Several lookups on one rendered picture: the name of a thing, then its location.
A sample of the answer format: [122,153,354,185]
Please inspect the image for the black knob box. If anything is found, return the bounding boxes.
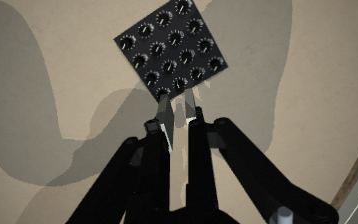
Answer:
[113,0,228,104]

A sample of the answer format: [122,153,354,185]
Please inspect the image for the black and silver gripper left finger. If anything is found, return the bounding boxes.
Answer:
[65,93,174,224]

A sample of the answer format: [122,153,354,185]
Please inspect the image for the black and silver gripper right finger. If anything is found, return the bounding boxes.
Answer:
[184,88,339,224]

